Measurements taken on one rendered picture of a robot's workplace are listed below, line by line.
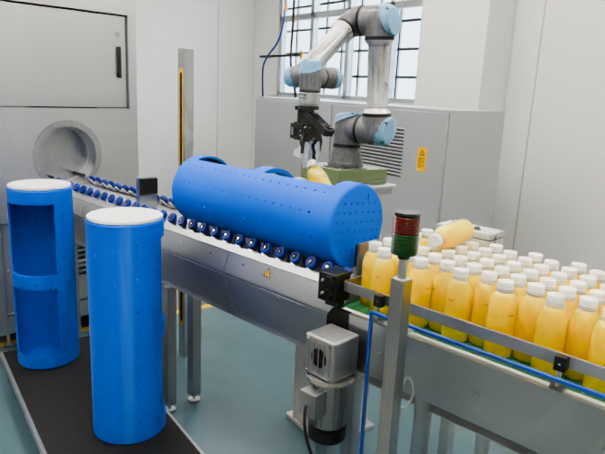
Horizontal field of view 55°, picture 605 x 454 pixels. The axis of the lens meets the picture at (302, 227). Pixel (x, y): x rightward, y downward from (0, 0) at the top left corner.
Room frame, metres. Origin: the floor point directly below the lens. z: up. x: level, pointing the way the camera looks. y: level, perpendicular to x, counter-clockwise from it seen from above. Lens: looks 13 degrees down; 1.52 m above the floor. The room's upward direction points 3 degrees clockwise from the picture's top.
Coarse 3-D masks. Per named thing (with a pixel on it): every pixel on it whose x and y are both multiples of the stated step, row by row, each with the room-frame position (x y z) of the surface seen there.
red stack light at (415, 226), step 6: (396, 216) 1.32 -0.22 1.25; (396, 222) 1.31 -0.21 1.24; (402, 222) 1.30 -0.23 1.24; (408, 222) 1.30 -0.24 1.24; (414, 222) 1.30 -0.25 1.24; (396, 228) 1.31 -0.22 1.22; (402, 228) 1.30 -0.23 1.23; (408, 228) 1.30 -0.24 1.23; (414, 228) 1.30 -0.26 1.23; (402, 234) 1.30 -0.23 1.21; (408, 234) 1.30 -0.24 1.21; (414, 234) 1.30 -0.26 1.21
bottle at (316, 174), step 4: (312, 164) 2.03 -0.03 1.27; (316, 164) 2.03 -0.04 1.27; (308, 168) 2.03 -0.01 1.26; (312, 168) 2.01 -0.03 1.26; (316, 168) 2.01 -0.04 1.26; (320, 168) 2.01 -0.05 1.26; (308, 172) 2.02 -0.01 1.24; (312, 172) 2.00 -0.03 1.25; (316, 172) 2.00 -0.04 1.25; (320, 172) 2.00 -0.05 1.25; (324, 172) 2.01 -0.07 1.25; (308, 176) 2.01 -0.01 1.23; (312, 176) 2.00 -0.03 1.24; (316, 176) 1.99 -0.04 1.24; (320, 176) 1.99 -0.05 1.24; (324, 176) 2.00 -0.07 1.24; (308, 180) 2.02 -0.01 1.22; (312, 180) 1.99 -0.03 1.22; (316, 180) 1.99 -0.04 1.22; (320, 180) 1.98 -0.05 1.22; (324, 180) 1.99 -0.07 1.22; (328, 180) 2.00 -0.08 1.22; (328, 184) 1.98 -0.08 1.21
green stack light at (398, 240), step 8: (392, 232) 1.33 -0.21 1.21; (392, 240) 1.33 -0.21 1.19; (400, 240) 1.30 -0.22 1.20; (408, 240) 1.30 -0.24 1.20; (416, 240) 1.31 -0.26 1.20; (392, 248) 1.32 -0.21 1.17; (400, 248) 1.30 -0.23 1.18; (408, 248) 1.30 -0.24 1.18; (416, 248) 1.31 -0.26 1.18; (400, 256) 1.30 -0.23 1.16; (408, 256) 1.30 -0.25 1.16
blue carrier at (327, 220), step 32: (192, 160) 2.41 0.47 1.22; (192, 192) 2.29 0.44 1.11; (224, 192) 2.16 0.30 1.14; (256, 192) 2.05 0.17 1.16; (288, 192) 1.96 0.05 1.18; (320, 192) 1.88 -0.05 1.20; (352, 192) 1.86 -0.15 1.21; (224, 224) 2.19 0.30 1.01; (256, 224) 2.03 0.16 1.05; (288, 224) 1.91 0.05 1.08; (320, 224) 1.81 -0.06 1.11; (352, 224) 1.87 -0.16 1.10; (320, 256) 1.86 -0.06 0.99; (352, 256) 1.87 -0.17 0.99
